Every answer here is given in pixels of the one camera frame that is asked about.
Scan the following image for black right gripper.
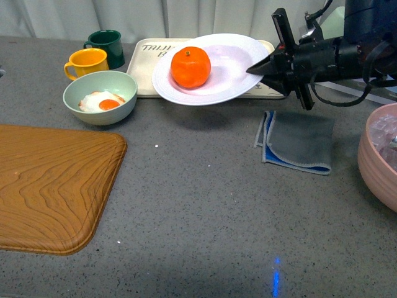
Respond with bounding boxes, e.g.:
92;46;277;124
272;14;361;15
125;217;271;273
246;8;335;111

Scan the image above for white ridged deep plate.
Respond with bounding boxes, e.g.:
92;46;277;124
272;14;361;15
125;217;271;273
152;34;271;106

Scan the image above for orange mandarin fruit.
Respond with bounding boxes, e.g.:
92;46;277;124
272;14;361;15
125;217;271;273
170;47;212;89

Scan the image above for grey blue folded cloth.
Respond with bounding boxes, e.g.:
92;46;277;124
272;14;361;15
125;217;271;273
254;111;334;176

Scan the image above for clear acrylic cup rack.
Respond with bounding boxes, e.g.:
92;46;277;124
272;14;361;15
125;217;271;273
315;6;396;104

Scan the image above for clear ice cubes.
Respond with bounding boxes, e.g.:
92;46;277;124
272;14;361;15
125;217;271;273
370;114;396;171

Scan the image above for cream bear print tray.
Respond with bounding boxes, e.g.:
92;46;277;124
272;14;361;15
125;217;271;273
127;38;284;99

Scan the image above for grey curtain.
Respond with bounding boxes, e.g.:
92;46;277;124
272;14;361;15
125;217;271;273
1;1;325;44

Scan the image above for pink ridged bowl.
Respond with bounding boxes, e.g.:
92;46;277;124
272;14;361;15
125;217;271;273
357;103;396;212

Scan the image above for light green bowl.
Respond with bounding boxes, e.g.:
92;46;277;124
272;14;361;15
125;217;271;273
63;71;138;125

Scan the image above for dark green mug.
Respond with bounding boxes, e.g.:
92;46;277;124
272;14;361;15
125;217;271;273
83;30;125;70

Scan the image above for toy fried egg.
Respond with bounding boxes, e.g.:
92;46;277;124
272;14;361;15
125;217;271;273
78;91;125;112

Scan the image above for yellow mug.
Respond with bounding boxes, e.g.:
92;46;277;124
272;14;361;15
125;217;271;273
64;48;109;81

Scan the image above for wooden grain serving tray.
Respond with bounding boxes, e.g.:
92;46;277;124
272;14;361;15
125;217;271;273
1;124;127;255

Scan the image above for black cable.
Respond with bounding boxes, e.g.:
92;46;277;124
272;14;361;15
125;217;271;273
305;0;397;107

